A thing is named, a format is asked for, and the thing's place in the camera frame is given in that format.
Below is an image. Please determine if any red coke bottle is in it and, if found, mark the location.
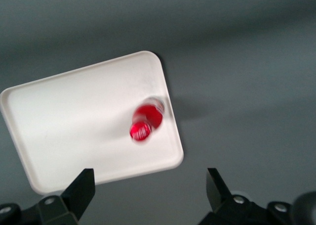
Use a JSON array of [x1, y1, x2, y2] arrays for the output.
[[129, 97, 165, 144]]

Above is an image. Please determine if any cream rectangular tray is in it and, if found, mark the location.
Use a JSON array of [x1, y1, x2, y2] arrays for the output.
[[0, 50, 185, 195]]

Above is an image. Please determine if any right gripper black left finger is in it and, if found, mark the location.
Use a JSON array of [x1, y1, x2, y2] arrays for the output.
[[23, 168, 96, 225]]

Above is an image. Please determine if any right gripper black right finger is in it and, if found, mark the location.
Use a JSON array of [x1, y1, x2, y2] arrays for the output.
[[197, 168, 271, 225]]

